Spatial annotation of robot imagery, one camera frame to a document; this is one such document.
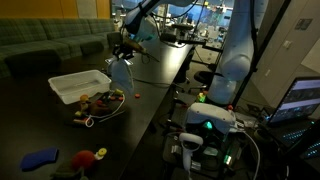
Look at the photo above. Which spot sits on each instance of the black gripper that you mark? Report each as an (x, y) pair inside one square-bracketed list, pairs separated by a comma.
[(123, 50)]

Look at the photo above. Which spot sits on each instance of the white terry towel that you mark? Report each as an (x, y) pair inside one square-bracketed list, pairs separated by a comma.
[(121, 75)]

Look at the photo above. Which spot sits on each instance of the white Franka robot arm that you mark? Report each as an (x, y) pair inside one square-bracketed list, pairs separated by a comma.
[(238, 50)]

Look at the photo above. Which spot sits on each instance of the white plastic bin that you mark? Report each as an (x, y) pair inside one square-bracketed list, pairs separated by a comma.
[(78, 85)]

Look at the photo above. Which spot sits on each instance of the dark upholstered chair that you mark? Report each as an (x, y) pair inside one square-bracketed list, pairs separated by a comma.
[(33, 61), (113, 38), (91, 47)]

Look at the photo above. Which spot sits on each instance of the orange plastic disc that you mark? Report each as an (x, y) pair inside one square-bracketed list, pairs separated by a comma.
[(137, 96)]

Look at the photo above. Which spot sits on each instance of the green plaid sofa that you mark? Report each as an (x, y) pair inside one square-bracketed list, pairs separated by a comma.
[(40, 35)]

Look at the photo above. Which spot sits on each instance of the black office chair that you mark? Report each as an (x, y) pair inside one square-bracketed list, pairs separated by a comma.
[(203, 78)]

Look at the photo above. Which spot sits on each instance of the white VR headset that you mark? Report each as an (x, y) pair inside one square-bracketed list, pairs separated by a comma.
[(210, 115)]

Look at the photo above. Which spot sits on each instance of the white VR controller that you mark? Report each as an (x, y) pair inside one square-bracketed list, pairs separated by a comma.
[(190, 143)]

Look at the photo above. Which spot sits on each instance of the red plush ball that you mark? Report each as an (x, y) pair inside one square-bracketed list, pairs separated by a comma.
[(83, 160)]

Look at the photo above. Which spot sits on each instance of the dark green felt piece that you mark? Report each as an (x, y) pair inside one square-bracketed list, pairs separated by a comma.
[(65, 172)]

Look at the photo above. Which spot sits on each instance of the blue sponge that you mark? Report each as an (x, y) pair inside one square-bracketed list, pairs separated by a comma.
[(38, 158)]

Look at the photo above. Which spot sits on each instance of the black slanted pole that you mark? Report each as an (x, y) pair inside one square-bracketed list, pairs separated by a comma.
[(266, 36)]

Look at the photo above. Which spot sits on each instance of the open laptop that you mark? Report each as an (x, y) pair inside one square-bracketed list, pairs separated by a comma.
[(296, 100)]

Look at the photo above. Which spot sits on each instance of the white wall switch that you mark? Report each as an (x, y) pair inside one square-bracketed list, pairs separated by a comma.
[(287, 44)]

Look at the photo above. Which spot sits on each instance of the grey wall sign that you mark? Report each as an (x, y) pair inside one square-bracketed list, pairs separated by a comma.
[(304, 23)]

